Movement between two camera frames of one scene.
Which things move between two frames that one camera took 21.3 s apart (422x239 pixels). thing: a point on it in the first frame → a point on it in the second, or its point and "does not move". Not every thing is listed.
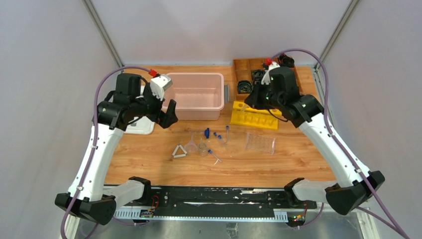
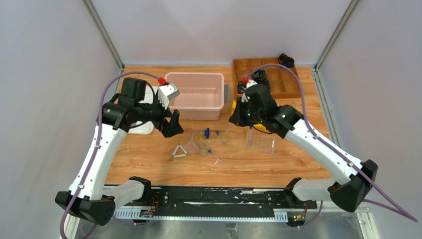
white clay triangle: (176, 150) does not move
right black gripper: (253, 99) → (237, 118)
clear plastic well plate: (260, 143) does not move
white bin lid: (143, 125) does not move
